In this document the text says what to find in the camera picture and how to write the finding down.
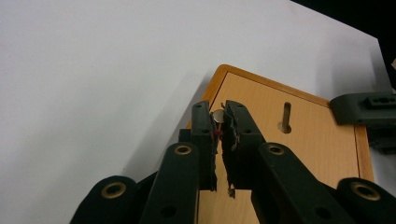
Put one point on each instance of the white table mat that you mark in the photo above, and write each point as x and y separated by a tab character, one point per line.
93	77

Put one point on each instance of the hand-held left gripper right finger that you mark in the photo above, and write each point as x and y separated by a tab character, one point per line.
241	155

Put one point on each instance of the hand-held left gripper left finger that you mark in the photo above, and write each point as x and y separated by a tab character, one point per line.
205	155

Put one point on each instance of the wooden board with slots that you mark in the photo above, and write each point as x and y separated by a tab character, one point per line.
311	155

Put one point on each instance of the small silver-headed screw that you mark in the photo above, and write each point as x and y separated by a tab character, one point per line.
218	115

